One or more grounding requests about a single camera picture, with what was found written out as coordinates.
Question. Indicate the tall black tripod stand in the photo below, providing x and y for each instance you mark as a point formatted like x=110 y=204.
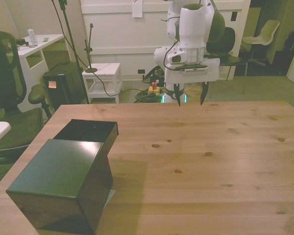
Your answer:
x=69 y=31

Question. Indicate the black wall plate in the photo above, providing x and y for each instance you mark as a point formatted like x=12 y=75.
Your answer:
x=234 y=16

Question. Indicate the black computer tower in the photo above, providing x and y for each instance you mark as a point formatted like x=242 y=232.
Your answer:
x=66 y=85

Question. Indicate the clear plastic water bottle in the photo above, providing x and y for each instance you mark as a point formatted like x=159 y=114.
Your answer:
x=32 y=35

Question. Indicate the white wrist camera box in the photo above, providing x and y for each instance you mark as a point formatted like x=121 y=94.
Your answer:
x=175 y=58

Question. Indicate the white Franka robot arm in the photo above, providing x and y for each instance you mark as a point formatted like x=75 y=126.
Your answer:
x=191 y=29

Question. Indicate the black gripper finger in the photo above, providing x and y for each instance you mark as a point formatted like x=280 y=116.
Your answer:
x=204 y=93
x=178 y=94

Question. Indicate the black mesh office chair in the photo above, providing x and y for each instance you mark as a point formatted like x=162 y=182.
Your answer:
x=5 y=73

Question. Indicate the black drawer cabinet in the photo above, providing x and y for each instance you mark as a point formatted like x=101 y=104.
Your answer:
x=58 y=176

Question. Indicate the yellow red emergency stop button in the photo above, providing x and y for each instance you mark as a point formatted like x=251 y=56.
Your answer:
x=154 y=87

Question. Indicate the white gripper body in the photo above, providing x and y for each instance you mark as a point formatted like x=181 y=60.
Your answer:
x=193 y=77

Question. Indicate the white paper on wall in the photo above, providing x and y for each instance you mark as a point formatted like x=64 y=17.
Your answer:
x=137 y=8

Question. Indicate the black plastic chair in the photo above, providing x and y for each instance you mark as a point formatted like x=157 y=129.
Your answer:
x=229 y=46

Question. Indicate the white paper sheet under cabinet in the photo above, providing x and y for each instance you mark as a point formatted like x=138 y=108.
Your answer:
x=111 y=195

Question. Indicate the white side table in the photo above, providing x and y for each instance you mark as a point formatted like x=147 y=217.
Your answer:
x=105 y=69

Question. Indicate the white shell chair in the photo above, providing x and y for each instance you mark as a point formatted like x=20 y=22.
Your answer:
x=264 y=33

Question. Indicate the short black round-base stand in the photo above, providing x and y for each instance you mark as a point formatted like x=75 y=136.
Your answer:
x=89 y=51

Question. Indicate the green sticky note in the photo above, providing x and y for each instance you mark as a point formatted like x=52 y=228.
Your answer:
x=45 y=39

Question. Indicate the black bag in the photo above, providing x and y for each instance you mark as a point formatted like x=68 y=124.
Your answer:
x=289 y=54

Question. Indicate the orange sticky note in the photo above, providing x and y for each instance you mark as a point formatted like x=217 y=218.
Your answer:
x=52 y=84

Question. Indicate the white desk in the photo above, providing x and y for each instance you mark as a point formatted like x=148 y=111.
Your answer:
x=42 y=45

